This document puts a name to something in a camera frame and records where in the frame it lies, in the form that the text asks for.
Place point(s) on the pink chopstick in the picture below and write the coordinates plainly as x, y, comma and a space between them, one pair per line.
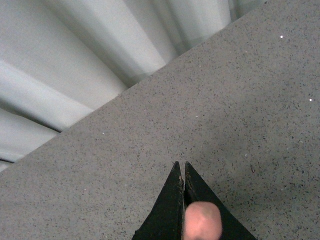
202, 222

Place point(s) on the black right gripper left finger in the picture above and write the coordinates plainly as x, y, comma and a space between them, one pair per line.
164, 221

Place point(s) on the white pleated curtain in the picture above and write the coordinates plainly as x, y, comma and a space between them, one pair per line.
60, 60

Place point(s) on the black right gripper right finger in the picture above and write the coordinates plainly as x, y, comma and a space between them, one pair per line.
197, 190

